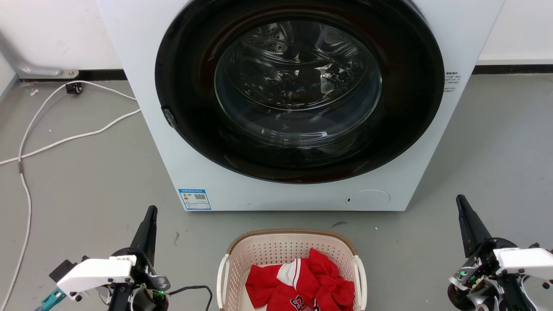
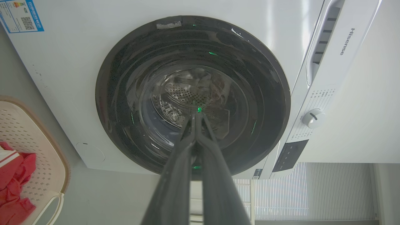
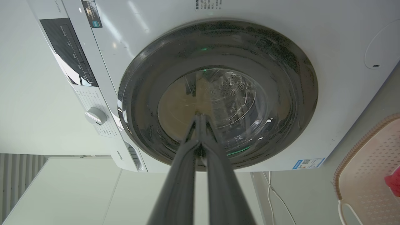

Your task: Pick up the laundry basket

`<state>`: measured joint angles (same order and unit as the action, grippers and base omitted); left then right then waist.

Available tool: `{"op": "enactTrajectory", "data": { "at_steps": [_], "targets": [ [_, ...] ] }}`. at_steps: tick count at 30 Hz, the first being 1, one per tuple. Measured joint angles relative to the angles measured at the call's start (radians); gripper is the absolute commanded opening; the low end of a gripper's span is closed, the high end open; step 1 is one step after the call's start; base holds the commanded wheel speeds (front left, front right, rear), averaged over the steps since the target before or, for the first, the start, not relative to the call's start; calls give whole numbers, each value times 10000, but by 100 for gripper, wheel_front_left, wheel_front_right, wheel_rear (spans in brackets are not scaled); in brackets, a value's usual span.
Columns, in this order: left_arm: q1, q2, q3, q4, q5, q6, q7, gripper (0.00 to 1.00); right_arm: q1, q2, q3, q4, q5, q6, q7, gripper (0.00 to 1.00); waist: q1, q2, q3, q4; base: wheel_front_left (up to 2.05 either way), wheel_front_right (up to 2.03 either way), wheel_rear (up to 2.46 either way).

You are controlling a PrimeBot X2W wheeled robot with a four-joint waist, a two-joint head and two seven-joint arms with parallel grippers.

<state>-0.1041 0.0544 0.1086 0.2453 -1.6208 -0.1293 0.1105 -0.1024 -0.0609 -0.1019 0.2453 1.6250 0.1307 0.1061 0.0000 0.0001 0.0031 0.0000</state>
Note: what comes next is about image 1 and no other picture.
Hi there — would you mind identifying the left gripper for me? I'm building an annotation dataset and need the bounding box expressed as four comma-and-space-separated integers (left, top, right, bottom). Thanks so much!
107, 206, 171, 311

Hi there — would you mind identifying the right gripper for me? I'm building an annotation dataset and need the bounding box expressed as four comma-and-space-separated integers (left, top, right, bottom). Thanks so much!
447, 195, 538, 311

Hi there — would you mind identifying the beige plastic laundry basket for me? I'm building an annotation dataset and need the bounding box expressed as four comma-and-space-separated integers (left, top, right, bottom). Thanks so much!
217, 228, 368, 311

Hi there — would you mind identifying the blue energy label sticker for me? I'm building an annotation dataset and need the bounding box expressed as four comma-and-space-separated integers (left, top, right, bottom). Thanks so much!
178, 188, 212, 211

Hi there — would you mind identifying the round white filter cover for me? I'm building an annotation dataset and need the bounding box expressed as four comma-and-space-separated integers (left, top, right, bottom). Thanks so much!
345, 190, 391, 211

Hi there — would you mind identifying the black round washer door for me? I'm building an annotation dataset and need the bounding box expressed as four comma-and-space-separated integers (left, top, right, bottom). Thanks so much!
154, 0, 445, 184

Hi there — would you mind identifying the small printed text sticker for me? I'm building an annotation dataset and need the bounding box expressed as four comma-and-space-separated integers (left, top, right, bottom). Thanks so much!
443, 70, 462, 93

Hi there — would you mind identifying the red and white garment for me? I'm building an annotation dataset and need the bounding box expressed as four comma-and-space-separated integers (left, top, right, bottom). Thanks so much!
245, 248, 356, 311

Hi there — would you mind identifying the white front-load washing machine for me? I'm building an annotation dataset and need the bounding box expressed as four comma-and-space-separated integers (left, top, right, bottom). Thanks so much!
96, 0, 505, 212

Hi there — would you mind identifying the grey floor pipe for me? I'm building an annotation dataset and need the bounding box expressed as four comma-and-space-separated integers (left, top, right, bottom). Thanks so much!
0, 30, 80, 80

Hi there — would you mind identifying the thin black cable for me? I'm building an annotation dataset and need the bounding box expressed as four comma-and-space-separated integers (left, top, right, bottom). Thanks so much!
168, 285, 213, 311

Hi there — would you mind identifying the teal cable connector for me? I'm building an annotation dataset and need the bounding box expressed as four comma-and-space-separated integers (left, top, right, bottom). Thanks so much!
34, 288, 67, 311

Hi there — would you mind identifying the white power cord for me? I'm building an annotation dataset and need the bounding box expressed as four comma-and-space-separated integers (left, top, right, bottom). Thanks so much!
0, 108, 142, 166

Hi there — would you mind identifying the long white cable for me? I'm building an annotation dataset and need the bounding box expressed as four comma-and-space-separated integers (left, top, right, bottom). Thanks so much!
0, 80, 137, 306

